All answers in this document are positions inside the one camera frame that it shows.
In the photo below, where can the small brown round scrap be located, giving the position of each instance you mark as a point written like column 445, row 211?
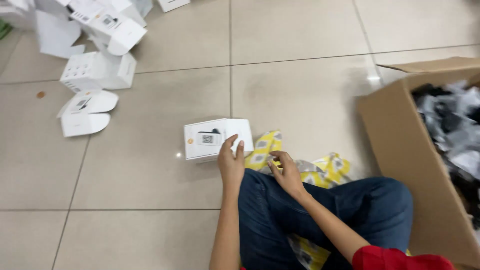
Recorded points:
column 40, row 95

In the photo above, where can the person's right hand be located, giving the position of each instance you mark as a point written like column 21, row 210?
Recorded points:
column 289, row 178

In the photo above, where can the red sleeve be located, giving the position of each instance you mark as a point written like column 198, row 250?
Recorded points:
column 393, row 260

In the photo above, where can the blue jeans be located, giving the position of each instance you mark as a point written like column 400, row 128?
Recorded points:
column 356, row 210

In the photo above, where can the brown cardboard carton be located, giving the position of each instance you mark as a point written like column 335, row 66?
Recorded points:
column 397, row 150

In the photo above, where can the heap of grey black packets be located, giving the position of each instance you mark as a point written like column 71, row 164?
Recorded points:
column 450, row 123

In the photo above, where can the pile of white folding cartons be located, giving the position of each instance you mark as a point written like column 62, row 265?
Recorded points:
column 99, row 71

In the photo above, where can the person's left hand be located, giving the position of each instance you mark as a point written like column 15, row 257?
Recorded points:
column 230, row 168

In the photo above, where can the yellow grey patterned cloth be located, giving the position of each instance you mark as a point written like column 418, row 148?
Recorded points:
column 326, row 170

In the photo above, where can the white printed product box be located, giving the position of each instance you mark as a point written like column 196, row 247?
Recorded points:
column 208, row 138

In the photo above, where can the green object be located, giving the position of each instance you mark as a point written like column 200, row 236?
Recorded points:
column 4, row 30

